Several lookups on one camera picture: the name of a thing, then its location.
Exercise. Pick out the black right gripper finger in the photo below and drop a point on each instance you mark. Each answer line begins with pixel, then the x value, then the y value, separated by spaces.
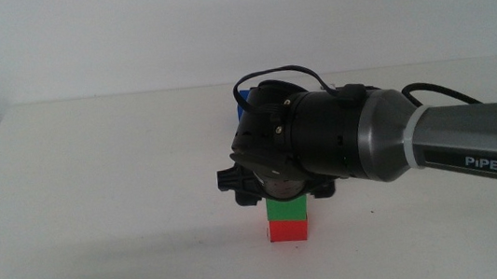
pixel 250 201
pixel 322 193

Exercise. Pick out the green cube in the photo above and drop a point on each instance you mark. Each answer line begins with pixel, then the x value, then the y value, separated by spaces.
pixel 287 209

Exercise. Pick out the red cube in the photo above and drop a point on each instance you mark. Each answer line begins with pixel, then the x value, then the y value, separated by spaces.
pixel 288 231

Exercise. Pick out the blue cube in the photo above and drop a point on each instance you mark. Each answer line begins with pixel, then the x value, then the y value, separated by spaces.
pixel 243 100

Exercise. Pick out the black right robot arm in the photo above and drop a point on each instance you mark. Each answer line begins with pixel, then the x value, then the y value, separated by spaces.
pixel 417 139

